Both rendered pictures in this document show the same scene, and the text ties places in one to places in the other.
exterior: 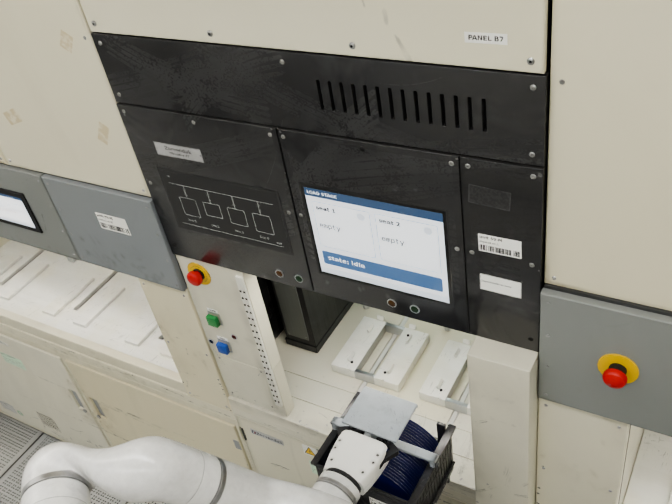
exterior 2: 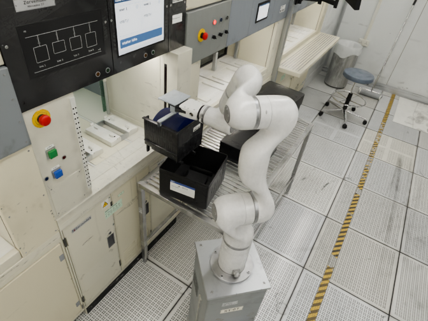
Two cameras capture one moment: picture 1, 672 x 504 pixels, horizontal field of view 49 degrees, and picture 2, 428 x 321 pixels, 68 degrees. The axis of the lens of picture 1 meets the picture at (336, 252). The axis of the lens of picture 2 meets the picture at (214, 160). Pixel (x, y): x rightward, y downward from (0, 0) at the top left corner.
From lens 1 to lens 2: 1.66 m
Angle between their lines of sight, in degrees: 73
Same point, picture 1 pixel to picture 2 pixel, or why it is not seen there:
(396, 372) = (93, 147)
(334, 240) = (125, 29)
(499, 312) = (176, 32)
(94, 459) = (253, 76)
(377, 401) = (168, 96)
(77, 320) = not seen: outside the picture
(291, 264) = (104, 62)
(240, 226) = (77, 49)
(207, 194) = (56, 34)
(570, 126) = not seen: outside the picture
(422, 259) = (156, 20)
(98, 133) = not seen: outside the picture
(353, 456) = (195, 104)
